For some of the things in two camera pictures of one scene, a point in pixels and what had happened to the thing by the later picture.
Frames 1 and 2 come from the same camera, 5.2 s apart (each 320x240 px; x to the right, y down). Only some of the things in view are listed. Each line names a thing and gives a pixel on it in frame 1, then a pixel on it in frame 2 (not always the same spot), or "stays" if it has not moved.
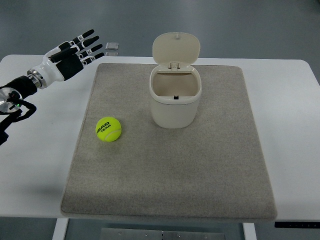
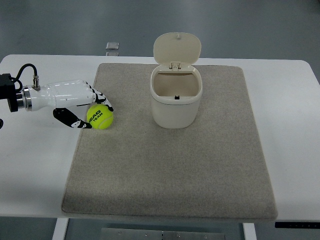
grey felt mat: (214, 170) stays
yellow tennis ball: (108, 129) -> (100, 116)
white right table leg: (249, 231) stays
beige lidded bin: (175, 85) stays
